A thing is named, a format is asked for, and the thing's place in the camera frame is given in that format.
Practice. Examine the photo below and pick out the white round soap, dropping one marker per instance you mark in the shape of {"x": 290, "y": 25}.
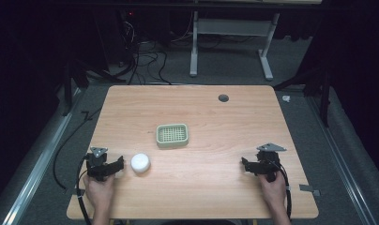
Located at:
{"x": 140, "y": 162}

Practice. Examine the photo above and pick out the grey table grommet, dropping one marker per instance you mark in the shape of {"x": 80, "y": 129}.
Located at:
{"x": 223, "y": 98}

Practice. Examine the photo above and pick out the green soap dish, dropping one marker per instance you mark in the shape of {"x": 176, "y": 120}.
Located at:
{"x": 172, "y": 135}

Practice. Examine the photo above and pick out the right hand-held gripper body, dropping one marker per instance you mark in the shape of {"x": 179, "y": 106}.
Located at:
{"x": 265, "y": 164}

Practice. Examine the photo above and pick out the grey tape piece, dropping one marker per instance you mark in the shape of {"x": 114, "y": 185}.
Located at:
{"x": 309, "y": 189}

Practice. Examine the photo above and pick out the person's right hand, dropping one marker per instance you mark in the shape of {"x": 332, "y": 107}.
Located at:
{"x": 273, "y": 192}

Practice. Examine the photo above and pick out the person's left hand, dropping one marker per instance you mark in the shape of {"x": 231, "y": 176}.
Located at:
{"x": 98, "y": 192}

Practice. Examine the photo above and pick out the black metal stand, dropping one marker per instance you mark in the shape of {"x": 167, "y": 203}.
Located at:
{"x": 72, "y": 79}
{"x": 323, "y": 90}

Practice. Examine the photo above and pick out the aluminium floor rail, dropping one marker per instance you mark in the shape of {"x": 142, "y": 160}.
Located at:
{"x": 37, "y": 165}
{"x": 341, "y": 156}

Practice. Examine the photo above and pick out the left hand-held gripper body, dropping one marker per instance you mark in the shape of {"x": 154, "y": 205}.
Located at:
{"x": 95, "y": 164}

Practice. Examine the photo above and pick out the white metal desk frame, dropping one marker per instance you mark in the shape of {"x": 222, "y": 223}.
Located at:
{"x": 231, "y": 28}

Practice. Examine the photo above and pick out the white crumpled scrap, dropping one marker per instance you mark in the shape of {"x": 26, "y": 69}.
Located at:
{"x": 286, "y": 98}

